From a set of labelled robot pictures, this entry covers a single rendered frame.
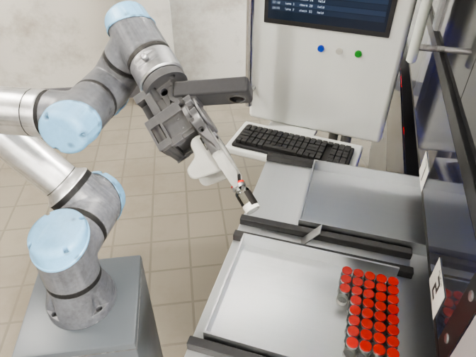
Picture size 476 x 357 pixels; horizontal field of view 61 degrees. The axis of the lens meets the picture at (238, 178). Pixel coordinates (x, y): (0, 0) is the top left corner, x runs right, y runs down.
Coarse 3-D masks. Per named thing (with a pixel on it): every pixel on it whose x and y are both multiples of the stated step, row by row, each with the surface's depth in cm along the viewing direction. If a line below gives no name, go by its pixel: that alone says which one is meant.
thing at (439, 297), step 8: (440, 264) 68; (432, 272) 71; (440, 272) 67; (432, 280) 70; (440, 280) 66; (440, 288) 65; (440, 296) 65; (432, 304) 68; (440, 304) 64; (432, 312) 67
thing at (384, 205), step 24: (312, 168) 112; (336, 168) 115; (360, 168) 112; (312, 192) 109; (336, 192) 109; (360, 192) 109; (384, 192) 109; (408, 192) 109; (312, 216) 102; (336, 216) 102; (360, 216) 102; (384, 216) 102; (408, 216) 102; (384, 240) 92; (408, 240) 91
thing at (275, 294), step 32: (256, 256) 91; (288, 256) 91; (320, 256) 89; (224, 288) 81; (256, 288) 84; (288, 288) 84; (320, 288) 84; (224, 320) 78; (256, 320) 78; (288, 320) 78; (320, 320) 78; (256, 352) 71; (288, 352) 73; (320, 352) 73
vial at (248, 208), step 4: (240, 184) 56; (244, 184) 56; (232, 188) 56; (236, 188) 56; (240, 188) 56; (244, 188) 56; (248, 188) 56; (236, 192) 56; (240, 192) 55; (236, 196) 56; (240, 196) 55; (244, 196) 55; (240, 200) 55; (244, 200) 55; (248, 200) 55; (240, 204) 56; (244, 204) 55; (248, 204) 55; (256, 204) 55; (244, 208) 55; (248, 208) 55; (252, 208) 55; (256, 208) 55; (248, 212) 55; (252, 212) 56
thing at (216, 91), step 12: (180, 84) 60; (192, 84) 60; (204, 84) 59; (216, 84) 59; (228, 84) 58; (240, 84) 58; (180, 96) 60; (204, 96) 60; (216, 96) 60; (228, 96) 60; (240, 96) 59; (252, 96) 61
